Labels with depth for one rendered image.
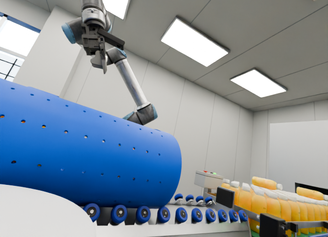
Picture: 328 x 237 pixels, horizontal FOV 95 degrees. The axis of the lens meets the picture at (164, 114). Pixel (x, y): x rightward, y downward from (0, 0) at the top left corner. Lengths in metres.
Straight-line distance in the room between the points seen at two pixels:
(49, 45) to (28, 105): 3.19
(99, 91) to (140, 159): 3.16
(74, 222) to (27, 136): 0.22
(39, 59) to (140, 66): 1.95
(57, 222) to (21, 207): 0.06
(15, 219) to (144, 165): 0.29
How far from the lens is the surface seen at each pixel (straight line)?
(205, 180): 1.19
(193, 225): 0.67
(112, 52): 1.45
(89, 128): 0.42
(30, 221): 0.24
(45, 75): 3.37
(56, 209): 0.27
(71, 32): 0.93
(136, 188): 0.47
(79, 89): 3.55
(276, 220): 0.86
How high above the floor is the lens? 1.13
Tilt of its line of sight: 16 degrees up
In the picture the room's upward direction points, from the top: 13 degrees clockwise
